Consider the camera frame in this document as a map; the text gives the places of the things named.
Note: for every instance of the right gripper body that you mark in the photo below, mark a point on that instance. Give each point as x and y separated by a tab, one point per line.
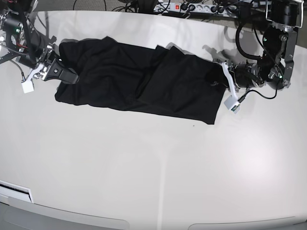
49	65

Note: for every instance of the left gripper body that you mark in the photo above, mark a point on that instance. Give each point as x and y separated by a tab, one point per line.
246	75

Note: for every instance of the black t-shirt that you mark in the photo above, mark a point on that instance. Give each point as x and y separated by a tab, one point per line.
159	81

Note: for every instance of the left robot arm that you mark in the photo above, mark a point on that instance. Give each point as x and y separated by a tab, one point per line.
275	24

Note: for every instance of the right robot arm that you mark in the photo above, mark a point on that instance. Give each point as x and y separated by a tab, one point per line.
27	46

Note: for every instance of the white power strip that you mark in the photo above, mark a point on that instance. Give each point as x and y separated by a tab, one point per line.
189	8

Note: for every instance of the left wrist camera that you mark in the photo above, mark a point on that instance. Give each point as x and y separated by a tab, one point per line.
232	104

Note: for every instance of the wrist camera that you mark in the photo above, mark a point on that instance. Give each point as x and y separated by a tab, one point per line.
27	86
232	104

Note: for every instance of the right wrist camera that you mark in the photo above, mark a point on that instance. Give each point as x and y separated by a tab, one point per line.
27	86

